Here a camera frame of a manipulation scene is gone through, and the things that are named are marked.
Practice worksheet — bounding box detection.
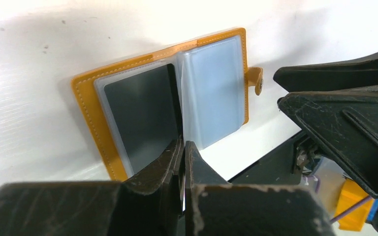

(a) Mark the black card from holder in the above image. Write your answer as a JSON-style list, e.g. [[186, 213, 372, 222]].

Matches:
[[94, 62, 182, 177]]

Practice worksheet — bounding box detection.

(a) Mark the orange leather card holder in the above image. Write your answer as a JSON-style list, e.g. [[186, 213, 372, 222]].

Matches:
[[71, 28, 261, 181]]

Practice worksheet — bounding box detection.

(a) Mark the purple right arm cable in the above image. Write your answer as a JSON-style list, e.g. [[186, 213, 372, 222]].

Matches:
[[313, 175, 376, 225]]

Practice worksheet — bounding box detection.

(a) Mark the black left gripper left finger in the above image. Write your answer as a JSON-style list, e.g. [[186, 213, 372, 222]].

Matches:
[[0, 138, 184, 236]]

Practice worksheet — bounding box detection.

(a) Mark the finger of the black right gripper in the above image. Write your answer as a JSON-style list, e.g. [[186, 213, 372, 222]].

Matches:
[[273, 52, 378, 92], [278, 85, 378, 198]]

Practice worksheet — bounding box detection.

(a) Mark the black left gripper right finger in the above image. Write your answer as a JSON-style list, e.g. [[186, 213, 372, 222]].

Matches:
[[184, 141, 334, 236]]

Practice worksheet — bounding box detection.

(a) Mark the yellow right plastic bin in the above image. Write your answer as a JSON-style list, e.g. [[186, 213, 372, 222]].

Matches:
[[332, 179, 375, 232]]

